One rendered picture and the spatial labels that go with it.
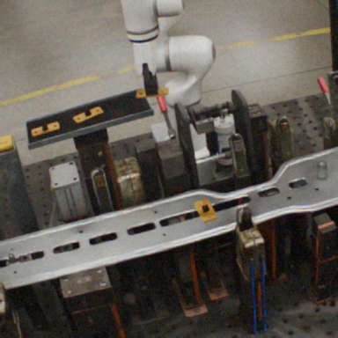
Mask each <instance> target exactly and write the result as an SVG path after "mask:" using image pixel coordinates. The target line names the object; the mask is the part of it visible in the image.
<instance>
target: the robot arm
mask: <svg viewBox="0 0 338 338"><path fill-rule="evenodd" d="M121 7H122V11H123V15H124V24H125V28H126V32H127V34H126V36H127V38H128V39H129V40H130V41H131V42H133V43H134V45H133V52H134V58H135V64H136V76H137V77H140V76H141V75H142V72H143V81H144V88H145V92H146V93H145V95H146V96H149V95H158V80H157V77H154V76H156V73H169V72H182V71H186V72H184V73H183V74H181V75H178V76H177V77H175V78H173V79H171V80H170V81H168V82H167V83H166V85H165V87H169V95H167V96H165V102H166V106H167V109H168V116H169V119H170V122H171V124H172V126H173V129H175V134H176V138H175V139H176V141H177V142H178V144H180V143H179V138H178V131H177V125H176V114H175V107H174V105H175V103H177V102H180V103H181V105H183V107H184V109H185V111H186V112H187V109H186V107H189V106H192V105H196V104H200V103H203V102H202V80H203V77H204V76H205V75H206V74H207V73H208V71H209V70H210V69H211V68H212V66H213V64H214V62H215V58H216V49H215V45H214V44H213V42H212V41H211V40H210V39H208V38H207V37H205V36H201V35H187V36H174V37H168V36H167V32H168V30H169V29H170V28H172V27H173V26H174V25H175V24H176V23H178V21H179V20H180V19H181V18H182V16H183V14H184V12H185V9H186V0H121ZM190 131H191V136H192V142H193V146H194V152H195V160H197V159H201V158H206V157H208V156H209V151H208V149H207V148H206V145H207V144H206V136H205V133H203V134H200V135H198V134H197V132H196V131H195V129H194V127H193V125H192V124H191V123H190Z"/></svg>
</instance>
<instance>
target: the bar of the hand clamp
mask: <svg viewBox="0 0 338 338"><path fill-rule="evenodd" d="M327 78H328V91H329V96H330V104H331V117H332V119H333V120H334V122H335V130H337V122H336V114H338V70H337V71H334V72H331V73H330V72H328V73H327Z"/></svg>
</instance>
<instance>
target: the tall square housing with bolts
mask: <svg viewBox="0 0 338 338"><path fill-rule="evenodd" d="M49 172H50V179H51V185H52V188H53V190H54V192H55V198H56V200H57V203H58V207H59V209H60V211H61V215H62V221H63V222H64V223H66V224H70V223H73V222H76V221H78V220H82V219H87V217H88V216H89V214H88V211H87V208H86V204H85V199H84V195H83V191H82V188H81V185H80V178H79V176H78V172H77V167H76V163H75V162H74V161H71V162H69V163H65V164H62V165H57V166H54V167H50V169H49ZM90 243H91V245H97V244H96V241H95V238H92V239H90ZM71 248H72V249H75V248H79V244H78V243H77V242H75V243H71Z"/></svg>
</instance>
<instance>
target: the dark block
mask: <svg viewBox="0 0 338 338"><path fill-rule="evenodd" d="M248 107H249V116H250V124H251V130H252V138H253V148H254V159H255V171H252V185H256V184H260V183H262V182H265V181H268V180H269V171H268V141H267V133H268V118H267V114H266V113H265V111H264V110H263V109H262V107H261V106H260V105H259V103H256V104H250V105H248Z"/></svg>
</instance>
